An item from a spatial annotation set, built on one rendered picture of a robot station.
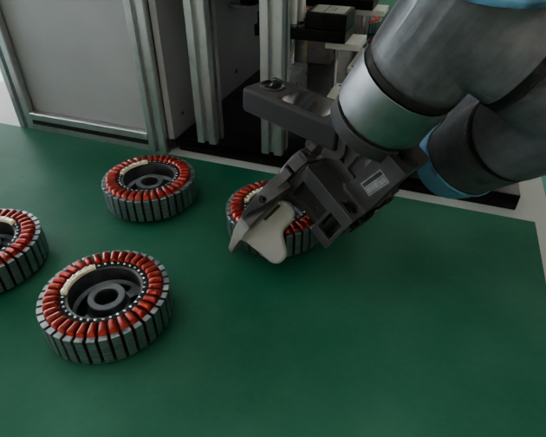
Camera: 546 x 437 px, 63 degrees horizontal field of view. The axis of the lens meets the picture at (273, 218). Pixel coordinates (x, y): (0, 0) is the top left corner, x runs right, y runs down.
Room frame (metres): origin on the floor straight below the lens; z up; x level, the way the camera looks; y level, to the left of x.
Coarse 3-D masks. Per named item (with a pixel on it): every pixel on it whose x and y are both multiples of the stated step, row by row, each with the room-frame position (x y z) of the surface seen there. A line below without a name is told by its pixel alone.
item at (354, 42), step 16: (320, 16) 0.71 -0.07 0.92; (336, 16) 0.71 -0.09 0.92; (352, 16) 0.74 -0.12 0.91; (256, 32) 0.75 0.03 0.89; (304, 32) 0.72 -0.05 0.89; (320, 32) 0.71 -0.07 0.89; (336, 32) 0.70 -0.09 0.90; (352, 32) 0.75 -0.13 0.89; (336, 48) 0.71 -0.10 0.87; (352, 48) 0.70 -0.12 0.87
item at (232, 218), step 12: (264, 180) 0.46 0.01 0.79; (240, 192) 0.43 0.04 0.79; (252, 192) 0.43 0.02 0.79; (228, 204) 0.42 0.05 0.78; (240, 204) 0.41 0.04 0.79; (228, 216) 0.39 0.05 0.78; (240, 216) 0.39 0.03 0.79; (300, 216) 0.39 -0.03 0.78; (228, 228) 0.40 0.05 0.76; (288, 228) 0.37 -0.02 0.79; (300, 228) 0.37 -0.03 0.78; (288, 240) 0.36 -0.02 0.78; (300, 240) 0.36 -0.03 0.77; (312, 240) 0.37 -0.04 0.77; (252, 252) 0.36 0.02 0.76; (288, 252) 0.36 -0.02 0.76; (300, 252) 0.36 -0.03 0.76
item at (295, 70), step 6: (294, 66) 0.77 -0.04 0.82; (300, 66) 0.77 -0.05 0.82; (306, 66) 0.78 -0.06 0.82; (294, 72) 0.74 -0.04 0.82; (300, 72) 0.75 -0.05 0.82; (306, 72) 0.78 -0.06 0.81; (294, 78) 0.72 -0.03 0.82; (300, 78) 0.75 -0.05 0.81; (306, 78) 0.79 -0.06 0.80; (300, 84) 0.75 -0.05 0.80; (306, 84) 0.79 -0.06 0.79
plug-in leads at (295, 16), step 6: (294, 0) 0.73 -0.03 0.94; (300, 0) 0.75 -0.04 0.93; (294, 6) 0.73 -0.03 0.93; (300, 6) 0.75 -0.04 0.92; (258, 12) 0.75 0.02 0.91; (294, 12) 0.73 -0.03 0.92; (300, 12) 0.75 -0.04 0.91; (258, 18) 0.75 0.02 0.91; (294, 18) 0.73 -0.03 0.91; (300, 18) 0.75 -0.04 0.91; (294, 24) 0.73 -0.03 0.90
